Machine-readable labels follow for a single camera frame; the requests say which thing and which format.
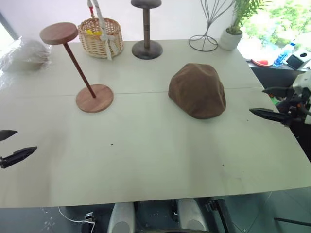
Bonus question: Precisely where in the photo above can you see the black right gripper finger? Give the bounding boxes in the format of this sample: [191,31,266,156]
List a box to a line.
[261,87,295,99]
[249,108,292,127]

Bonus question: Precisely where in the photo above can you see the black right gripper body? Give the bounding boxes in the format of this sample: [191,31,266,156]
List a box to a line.
[276,88,311,127]

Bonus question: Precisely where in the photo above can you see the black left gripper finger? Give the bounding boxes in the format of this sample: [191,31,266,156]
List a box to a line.
[0,146,38,169]
[0,130,18,142]

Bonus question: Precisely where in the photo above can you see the reddish wooden hat stand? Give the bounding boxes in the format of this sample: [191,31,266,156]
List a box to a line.
[39,22,115,113]

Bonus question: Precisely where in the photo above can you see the dark grey hat stand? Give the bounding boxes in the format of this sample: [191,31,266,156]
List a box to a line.
[130,0,164,59]

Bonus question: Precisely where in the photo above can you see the dark side table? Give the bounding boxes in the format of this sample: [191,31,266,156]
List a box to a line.
[247,58,311,107]

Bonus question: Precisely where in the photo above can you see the red plate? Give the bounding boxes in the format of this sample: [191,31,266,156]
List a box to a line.
[250,58,275,67]

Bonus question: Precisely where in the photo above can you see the clear plastic water bottle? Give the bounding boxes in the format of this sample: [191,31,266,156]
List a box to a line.
[272,38,297,67]

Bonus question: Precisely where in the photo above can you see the grey box device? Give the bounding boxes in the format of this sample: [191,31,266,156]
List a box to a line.
[285,50,311,71]

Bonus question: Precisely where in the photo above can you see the white plant pot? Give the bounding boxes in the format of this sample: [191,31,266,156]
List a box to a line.
[219,27,243,51]

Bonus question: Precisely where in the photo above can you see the brown flat cap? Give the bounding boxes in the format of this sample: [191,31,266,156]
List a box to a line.
[168,63,227,120]

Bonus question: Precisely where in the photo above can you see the white plastic-wrapped bundle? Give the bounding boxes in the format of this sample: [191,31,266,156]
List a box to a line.
[0,38,51,72]

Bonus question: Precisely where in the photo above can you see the green potted plant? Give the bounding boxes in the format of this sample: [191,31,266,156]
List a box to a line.
[228,0,272,34]

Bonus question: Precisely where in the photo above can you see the silver robot leg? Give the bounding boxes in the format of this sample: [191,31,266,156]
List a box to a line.
[107,201,136,233]
[176,198,209,233]

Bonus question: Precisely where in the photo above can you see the woven wicker basket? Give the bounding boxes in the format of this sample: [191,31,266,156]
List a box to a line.
[77,17,124,59]

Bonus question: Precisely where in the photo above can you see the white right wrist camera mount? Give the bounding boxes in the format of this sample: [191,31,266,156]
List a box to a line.
[292,71,311,98]

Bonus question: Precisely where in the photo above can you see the white cable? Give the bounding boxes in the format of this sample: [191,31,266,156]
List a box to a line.
[57,206,96,233]

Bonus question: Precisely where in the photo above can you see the black wire stand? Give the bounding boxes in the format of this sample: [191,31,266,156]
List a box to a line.
[188,0,236,52]

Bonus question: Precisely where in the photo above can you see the black table leg frame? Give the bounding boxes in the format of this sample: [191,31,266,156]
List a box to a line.
[204,198,231,233]

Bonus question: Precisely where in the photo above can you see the white braided rope handle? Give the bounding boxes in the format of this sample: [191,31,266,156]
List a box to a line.
[86,0,118,62]

